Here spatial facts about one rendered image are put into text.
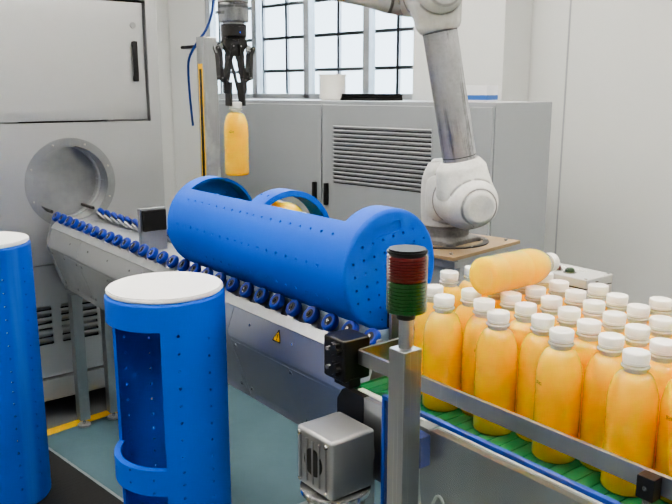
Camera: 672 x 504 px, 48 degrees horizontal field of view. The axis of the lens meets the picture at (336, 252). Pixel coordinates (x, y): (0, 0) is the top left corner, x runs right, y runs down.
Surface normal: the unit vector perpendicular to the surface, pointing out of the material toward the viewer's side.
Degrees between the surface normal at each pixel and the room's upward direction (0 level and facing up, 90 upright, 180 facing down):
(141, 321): 90
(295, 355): 70
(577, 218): 90
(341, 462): 90
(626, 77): 90
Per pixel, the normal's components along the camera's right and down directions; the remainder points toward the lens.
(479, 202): 0.21, 0.30
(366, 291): 0.62, 0.16
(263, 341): -0.74, -0.21
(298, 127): -0.70, 0.15
